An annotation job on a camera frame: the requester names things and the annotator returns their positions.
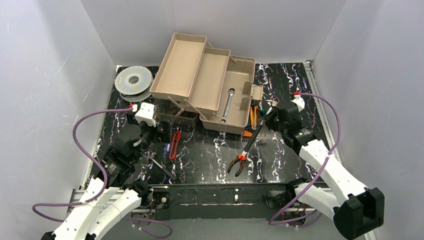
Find black handled hammer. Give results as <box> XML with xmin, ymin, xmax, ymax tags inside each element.
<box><xmin>241</xmin><ymin>100</ymin><xmax>278</xmax><ymax>157</ymax></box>

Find steel combination wrench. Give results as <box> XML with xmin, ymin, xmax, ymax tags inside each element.
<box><xmin>220</xmin><ymin>88</ymin><xmax>236</xmax><ymax>123</ymax></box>

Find beige plastic tool box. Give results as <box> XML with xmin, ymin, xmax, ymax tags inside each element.
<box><xmin>150</xmin><ymin>32</ymin><xmax>264</xmax><ymax>135</ymax></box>

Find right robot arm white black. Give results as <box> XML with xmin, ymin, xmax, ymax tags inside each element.
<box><xmin>266</xmin><ymin>98</ymin><xmax>385</xmax><ymax>240</ymax></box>

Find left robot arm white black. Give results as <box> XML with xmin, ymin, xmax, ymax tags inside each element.
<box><xmin>42</xmin><ymin>112</ymin><xmax>158</xmax><ymax>240</ymax></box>

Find red utility knife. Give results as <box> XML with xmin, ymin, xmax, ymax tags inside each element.
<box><xmin>168</xmin><ymin>130</ymin><xmax>181</xmax><ymax>161</ymax></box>

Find orange yellow utility knife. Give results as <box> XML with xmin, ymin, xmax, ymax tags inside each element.
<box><xmin>249</xmin><ymin>105</ymin><xmax>258</xmax><ymax>130</ymax></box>

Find orange hex key set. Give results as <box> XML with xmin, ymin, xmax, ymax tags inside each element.
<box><xmin>241</xmin><ymin>130</ymin><xmax>253</xmax><ymax>143</ymax></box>

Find orange black pliers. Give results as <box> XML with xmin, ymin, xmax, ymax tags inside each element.
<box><xmin>227</xmin><ymin>150</ymin><xmax>248</xmax><ymax>177</ymax></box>

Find white filament spool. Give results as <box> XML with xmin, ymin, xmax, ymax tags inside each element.
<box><xmin>114</xmin><ymin>66</ymin><xmax>153</xmax><ymax>103</ymax></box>

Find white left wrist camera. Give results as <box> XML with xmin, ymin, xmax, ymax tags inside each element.
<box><xmin>133</xmin><ymin>102</ymin><xmax>157</xmax><ymax>127</ymax></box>

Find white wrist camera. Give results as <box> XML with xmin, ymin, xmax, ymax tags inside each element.
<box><xmin>291</xmin><ymin>91</ymin><xmax>305</xmax><ymax>112</ymax></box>
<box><xmin>133</xmin><ymin>102</ymin><xmax>157</xmax><ymax>127</ymax></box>

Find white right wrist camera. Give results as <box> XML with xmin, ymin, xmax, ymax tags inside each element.
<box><xmin>291</xmin><ymin>91</ymin><xmax>305</xmax><ymax>112</ymax></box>

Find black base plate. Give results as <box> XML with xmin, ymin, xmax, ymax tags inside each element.
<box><xmin>131</xmin><ymin>183</ymin><xmax>286</xmax><ymax>221</ymax></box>

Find aluminium frame rail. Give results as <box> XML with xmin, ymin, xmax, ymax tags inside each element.
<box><xmin>61</xmin><ymin>188</ymin><xmax>377</xmax><ymax>240</ymax></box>

